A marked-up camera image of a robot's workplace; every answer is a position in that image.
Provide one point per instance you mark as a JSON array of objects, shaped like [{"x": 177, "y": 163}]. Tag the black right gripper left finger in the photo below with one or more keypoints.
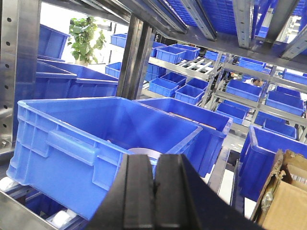
[{"x": 129, "y": 204}]

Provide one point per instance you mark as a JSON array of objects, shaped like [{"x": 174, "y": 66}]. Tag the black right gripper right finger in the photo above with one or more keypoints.
[{"x": 183, "y": 201}]

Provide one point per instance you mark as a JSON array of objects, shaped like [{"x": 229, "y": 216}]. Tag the white curved PVC piece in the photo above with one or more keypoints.
[{"x": 144, "y": 151}]

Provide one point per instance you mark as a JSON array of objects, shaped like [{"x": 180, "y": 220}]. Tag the blue bin with cardboard inside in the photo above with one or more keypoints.
[{"x": 215, "y": 128}]

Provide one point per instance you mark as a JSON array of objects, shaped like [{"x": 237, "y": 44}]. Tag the large blue target bin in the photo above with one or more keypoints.
[{"x": 71, "y": 149}]

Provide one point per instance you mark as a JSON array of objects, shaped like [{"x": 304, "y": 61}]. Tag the blue bin behind right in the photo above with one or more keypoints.
[{"x": 257, "y": 157}]

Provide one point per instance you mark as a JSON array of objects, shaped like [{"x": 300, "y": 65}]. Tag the brown cardboard box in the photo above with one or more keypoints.
[{"x": 282, "y": 204}]

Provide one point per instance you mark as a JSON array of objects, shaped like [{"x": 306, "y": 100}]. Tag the green potted plant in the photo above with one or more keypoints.
[{"x": 85, "y": 39}]

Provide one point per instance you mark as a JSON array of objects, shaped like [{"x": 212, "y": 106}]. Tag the steel shelf upright post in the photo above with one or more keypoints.
[{"x": 19, "y": 38}]

